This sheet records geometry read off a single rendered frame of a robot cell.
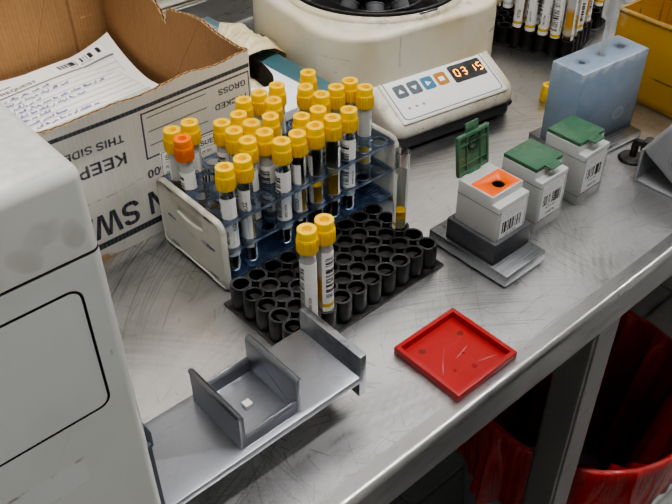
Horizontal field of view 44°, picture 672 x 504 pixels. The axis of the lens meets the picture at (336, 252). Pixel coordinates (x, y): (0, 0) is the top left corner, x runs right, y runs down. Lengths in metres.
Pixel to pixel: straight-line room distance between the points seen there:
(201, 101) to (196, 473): 0.35
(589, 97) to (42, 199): 0.64
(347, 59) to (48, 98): 0.31
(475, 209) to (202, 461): 0.32
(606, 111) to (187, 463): 0.58
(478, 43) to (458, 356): 0.42
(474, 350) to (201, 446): 0.23
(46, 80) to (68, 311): 0.59
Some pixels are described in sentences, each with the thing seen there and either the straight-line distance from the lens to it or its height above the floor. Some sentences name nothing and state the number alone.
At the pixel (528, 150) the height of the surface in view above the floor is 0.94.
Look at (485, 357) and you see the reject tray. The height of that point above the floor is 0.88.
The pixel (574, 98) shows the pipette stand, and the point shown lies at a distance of 0.87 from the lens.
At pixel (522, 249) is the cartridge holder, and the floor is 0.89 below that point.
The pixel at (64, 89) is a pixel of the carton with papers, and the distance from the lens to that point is 0.92.
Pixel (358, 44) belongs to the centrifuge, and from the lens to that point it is 0.87.
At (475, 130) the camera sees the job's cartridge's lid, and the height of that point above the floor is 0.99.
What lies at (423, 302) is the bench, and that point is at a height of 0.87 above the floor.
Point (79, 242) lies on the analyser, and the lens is 0.36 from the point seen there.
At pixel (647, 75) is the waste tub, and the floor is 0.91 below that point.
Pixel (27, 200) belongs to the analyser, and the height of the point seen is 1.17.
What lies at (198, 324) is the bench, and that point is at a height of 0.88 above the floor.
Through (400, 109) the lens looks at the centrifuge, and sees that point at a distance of 0.89.
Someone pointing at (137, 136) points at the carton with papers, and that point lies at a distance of 0.73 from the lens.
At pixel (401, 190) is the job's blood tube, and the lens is 0.72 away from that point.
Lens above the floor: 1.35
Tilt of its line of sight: 39 degrees down
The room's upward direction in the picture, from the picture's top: 1 degrees counter-clockwise
